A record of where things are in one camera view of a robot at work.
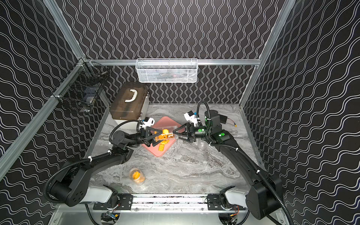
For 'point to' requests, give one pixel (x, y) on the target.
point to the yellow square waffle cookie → (161, 147)
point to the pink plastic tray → (167, 125)
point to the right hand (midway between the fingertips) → (175, 134)
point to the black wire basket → (81, 94)
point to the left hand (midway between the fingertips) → (161, 135)
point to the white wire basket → (167, 70)
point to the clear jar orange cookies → (137, 176)
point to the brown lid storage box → (128, 103)
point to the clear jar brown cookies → (164, 138)
